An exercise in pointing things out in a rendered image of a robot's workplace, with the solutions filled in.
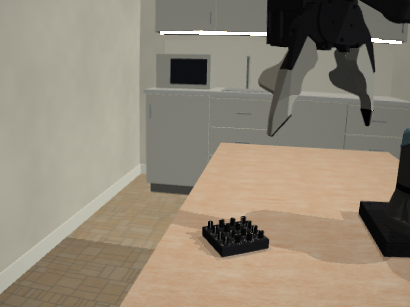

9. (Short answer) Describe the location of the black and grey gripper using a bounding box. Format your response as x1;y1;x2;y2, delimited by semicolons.
258;0;375;137

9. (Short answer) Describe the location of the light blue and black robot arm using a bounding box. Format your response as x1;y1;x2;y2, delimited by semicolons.
360;0;410;236

